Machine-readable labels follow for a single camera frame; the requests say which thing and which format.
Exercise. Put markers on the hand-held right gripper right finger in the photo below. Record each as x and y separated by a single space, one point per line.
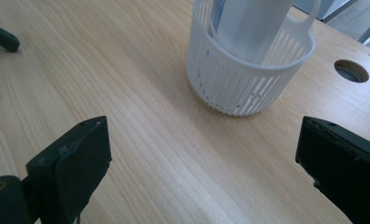
345 168

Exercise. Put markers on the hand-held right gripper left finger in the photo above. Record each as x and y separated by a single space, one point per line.
77 168

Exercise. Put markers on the white slotted plastic basket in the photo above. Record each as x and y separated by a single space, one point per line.
236 84

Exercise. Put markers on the white bottle with blue cap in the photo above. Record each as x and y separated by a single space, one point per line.
251 28

